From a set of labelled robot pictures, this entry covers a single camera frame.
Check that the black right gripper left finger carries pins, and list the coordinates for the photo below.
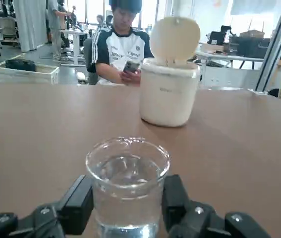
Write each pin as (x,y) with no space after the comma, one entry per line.
(75,205)

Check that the standing person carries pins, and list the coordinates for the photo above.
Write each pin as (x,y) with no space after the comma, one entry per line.
(54,22)

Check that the clear glass measuring cup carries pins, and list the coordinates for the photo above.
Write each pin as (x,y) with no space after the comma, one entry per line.
(128,198)

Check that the smartphone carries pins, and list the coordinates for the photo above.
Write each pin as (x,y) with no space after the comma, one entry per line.
(131,67)

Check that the black bag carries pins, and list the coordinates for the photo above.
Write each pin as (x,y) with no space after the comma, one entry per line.
(20,65)

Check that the white plastic crate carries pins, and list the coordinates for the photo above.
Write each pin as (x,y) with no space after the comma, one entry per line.
(26,75)

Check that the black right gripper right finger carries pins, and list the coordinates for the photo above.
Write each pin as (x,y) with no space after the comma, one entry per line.
(177,205)

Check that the black equipment case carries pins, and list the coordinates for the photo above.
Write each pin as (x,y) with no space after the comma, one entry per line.
(254,47)

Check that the white desk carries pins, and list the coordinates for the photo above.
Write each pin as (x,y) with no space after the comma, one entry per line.
(73,34)

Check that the cream flip-lid bin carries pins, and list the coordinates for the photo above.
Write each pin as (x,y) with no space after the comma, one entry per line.
(167,99)

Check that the grey metal post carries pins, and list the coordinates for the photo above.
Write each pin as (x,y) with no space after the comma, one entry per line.
(274,49)

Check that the seated person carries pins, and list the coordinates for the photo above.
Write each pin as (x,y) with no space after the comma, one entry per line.
(120,44)

